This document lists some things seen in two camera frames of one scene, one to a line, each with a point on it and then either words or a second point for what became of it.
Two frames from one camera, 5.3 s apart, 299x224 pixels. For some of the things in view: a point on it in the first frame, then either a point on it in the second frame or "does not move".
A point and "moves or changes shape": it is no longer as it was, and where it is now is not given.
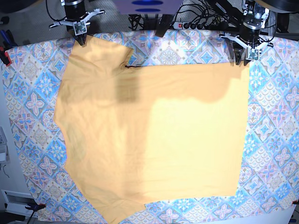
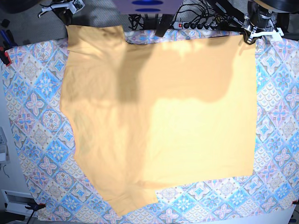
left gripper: (80, 26) → (64, 12)
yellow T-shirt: (132, 134) moves or changes shape
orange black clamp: (35, 206) does not move
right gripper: (252, 52) → (252, 31)
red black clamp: (4, 56) does not move
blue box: (148, 7) does not move
